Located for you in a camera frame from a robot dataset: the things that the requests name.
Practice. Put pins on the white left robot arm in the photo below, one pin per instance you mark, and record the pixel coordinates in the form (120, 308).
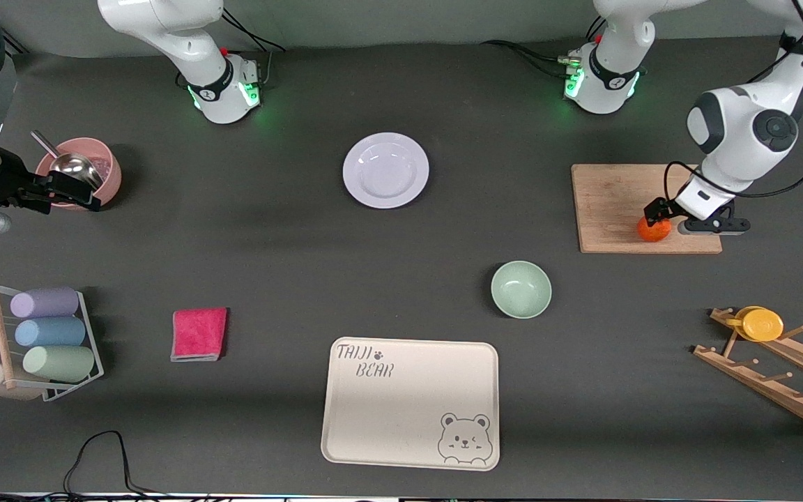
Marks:
(743, 125)

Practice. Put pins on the metal scoop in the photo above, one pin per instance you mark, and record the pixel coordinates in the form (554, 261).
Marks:
(74, 166)

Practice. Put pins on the pale green bowl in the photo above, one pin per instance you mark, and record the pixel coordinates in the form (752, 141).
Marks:
(521, 289)

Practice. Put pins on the wooden cutting board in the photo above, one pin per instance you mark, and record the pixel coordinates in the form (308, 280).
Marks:
(610, 209)

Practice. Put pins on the purple cup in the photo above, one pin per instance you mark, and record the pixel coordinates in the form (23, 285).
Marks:
(44, 302)

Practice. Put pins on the pink bowl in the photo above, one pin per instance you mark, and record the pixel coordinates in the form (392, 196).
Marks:
(112, 174)

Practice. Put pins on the green cup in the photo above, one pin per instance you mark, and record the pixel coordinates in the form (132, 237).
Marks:
(58, 363)

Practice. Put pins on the beige bear print tray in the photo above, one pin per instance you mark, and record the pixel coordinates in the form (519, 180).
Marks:
(401, 411)

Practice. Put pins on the wooden peg drying rack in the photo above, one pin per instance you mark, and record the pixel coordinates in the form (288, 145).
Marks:
(778, 390)

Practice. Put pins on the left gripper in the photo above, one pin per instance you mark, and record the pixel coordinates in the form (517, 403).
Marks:
(657, 210)

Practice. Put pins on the orange fruit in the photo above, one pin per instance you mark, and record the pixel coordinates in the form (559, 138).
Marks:
(652, 231)

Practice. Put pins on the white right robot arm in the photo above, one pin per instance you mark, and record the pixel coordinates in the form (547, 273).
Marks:
(185, 42)

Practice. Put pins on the yellow cup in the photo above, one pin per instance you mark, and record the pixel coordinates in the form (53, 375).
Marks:
(762, 325)

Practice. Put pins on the white round plate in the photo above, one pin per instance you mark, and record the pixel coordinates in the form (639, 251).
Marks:
(385, 171)

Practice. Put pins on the pink folded cloth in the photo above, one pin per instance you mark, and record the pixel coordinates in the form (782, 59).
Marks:
(199, 335)

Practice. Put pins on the blue cup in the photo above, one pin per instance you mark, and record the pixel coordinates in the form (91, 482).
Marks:
(50, 332)

